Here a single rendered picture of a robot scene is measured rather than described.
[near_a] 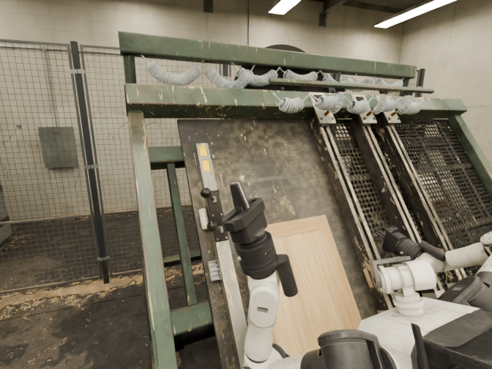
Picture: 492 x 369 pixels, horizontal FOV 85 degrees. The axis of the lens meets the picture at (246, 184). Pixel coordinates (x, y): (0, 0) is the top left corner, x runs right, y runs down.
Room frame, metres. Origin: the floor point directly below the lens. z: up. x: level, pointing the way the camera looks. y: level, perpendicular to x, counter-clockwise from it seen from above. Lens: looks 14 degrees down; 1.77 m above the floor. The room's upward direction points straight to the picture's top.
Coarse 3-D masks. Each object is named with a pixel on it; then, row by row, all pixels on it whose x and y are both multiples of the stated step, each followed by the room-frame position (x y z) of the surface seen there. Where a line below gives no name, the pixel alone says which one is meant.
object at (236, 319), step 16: (208, 176) 1.06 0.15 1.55; (208, 208) 0.99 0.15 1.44; (224, 256) 0.89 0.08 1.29; (224, 272) 0.86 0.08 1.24; (224, 288) 0.83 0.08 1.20; (240, 304) 0.81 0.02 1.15; (240, 320) 0.78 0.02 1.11; (240, 336) 0.75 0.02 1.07; (240, 352) 0.72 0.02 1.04; (240, 368) 0.70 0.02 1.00
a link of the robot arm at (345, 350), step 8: (328, 344) 0.43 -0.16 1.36; (336, 344) 0.42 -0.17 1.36; (344, 344) 0.42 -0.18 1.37; (352, 344) 0.42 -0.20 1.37; (360, 344) 0.42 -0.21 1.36; (312, 352) 0.47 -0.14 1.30; (320, 352) 0.46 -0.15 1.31; (328, 352) 0.42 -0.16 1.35; (336, 352) 0.41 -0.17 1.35; (344, 352) 0.41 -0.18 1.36; (352, 352) 0.41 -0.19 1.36; (360, 352) 0.41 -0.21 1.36; (368, 352) 0.42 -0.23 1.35; (304, 360) 0.46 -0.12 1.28; (312, 360) 0.45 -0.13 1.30; (320, 360) 0.43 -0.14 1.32; (328, 360) 0.41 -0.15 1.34; (336, 360) 0.40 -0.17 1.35; (344, 360) 0.40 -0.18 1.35; (352, 360) 0.40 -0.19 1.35; (360, 360) 0.40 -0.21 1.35; (368, 360) 0.40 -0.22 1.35; (304, 368) 0.45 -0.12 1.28; (312, 368) 0.43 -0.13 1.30; (320, 368) 0.42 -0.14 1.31; (328, 368) 0.41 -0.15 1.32; (336, 368) 0.40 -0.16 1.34; (344, 368) 0.39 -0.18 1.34; (352, 368) 0.39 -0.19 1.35; (360, 368) 0.39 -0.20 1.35; (368, 368) 0.39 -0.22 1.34
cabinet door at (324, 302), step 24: (288, 240) 1.04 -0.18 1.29; (312, 240) 1.07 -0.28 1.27; (312, 264) 1.01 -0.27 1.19; (336, 264) 1.04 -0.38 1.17; (312, 288) 0.95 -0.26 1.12; (336, 288) 0.98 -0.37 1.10; (288, 312) 0.87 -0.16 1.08; (312, 312) 0.89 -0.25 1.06; (336, 312) 0.92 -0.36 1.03; (288, 336) 0.82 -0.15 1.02; (312, 336) 0.84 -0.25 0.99
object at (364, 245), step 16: (336, 96) 1.34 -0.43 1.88; (320, 112) 1.41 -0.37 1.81; (336, 112) 1.35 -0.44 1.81; (320, 128) 1.39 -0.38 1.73; (320, 144) 1.39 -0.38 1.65; (336, 160) 1.33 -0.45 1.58; (336, 176) 1.26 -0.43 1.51; (336, 192) 1.26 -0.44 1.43; (352, 192) 1.23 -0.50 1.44; (352, 208) 1.17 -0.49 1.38; (352, 224) 1.15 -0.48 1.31; (352, 240) 1.14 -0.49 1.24; (368, 240) 1.11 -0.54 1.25; (368, 256) 1.05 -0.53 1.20; (368, 272) 1.04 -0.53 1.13; (384, 304) 0.96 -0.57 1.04
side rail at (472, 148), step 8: (448, 120) 1.99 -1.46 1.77; (456, 120) 1.95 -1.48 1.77; (448, 128) 1.99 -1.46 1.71; (456, 128) 1.94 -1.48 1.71; (464, 128) 1.92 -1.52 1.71; (464, 136) 1.88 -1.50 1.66; (472, 136) 1.90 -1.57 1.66; (456, 144) 1.92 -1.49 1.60; (464, 144) 1.88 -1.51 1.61; (472, 144) 1.84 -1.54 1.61; (456, 152) 1.91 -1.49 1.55; (472, 152) 1.82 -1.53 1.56; (480, 152) 1.82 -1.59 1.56; (472, 160) 1.82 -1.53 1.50; (480, 160) 1.77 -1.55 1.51; (472, 168) 1.81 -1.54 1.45; (480, 168) 1.77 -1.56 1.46; (488, 168) 1.75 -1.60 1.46; (472, 176) 1.80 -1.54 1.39; (480, 176) 1.76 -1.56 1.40; (488, 176) 1.72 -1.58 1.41; (488, 184) 1.71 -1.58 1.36
